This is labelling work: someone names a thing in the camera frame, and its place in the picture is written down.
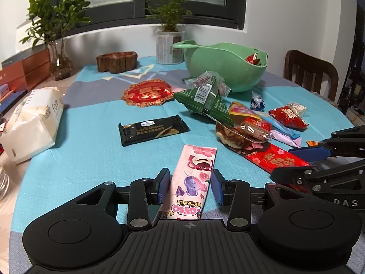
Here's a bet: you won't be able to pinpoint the red wedding candy bag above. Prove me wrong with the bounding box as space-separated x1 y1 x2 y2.
269 106 309 131

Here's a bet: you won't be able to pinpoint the pink Lotso snack packet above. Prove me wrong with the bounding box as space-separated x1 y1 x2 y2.
160 145 217 220

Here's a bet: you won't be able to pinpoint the red biscuit packet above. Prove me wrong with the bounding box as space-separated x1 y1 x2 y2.
237 117 271 141

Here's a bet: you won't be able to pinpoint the pink purple wrapper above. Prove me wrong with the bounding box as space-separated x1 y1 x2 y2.
270 129 301 148

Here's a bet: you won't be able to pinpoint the red long festive packet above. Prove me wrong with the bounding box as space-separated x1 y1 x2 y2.
235 142 309 174

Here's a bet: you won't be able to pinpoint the light blue snack packet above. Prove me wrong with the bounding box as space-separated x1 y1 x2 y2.
256 111 300 140

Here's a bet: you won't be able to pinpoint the blue patterned tablecloth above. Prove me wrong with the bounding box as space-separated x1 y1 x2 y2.
8 55 356 274

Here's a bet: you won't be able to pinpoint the blue foil candy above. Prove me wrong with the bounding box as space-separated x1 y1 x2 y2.
250 91 265 111

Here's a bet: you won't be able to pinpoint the dark wooden chair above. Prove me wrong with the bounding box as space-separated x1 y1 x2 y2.
284 50 338 101

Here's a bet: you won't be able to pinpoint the yellow pink snack packet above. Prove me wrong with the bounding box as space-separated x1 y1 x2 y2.
228 101 255 125

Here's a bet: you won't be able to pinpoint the green triangular snack bag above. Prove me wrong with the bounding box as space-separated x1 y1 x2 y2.
174 79 234 126

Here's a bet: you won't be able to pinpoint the red gold round packet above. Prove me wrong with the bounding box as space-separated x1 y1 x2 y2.
121 79 174 108

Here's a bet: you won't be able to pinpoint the red snack packet in bowl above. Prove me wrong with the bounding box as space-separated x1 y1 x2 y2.
245 53 261 66

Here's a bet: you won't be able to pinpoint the green plastic bowl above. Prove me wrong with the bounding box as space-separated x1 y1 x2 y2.
173 40 269 93

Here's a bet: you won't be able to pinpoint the clear striped candy bag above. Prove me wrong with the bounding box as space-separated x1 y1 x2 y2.
183 71 231 97

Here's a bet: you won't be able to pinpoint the white tissue pack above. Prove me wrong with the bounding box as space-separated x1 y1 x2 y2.
1 87 64 164

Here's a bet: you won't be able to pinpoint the wooden ashtray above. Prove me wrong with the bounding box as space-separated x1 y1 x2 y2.
96 51 138 74

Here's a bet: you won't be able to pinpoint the potted plant white pot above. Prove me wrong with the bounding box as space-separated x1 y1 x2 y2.
144 0 199 65

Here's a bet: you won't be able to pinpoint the orange gift boxes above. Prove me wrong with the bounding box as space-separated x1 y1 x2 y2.
0 47 52 115

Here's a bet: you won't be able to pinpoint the plant in glass vase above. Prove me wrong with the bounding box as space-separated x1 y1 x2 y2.
19 0 91 81

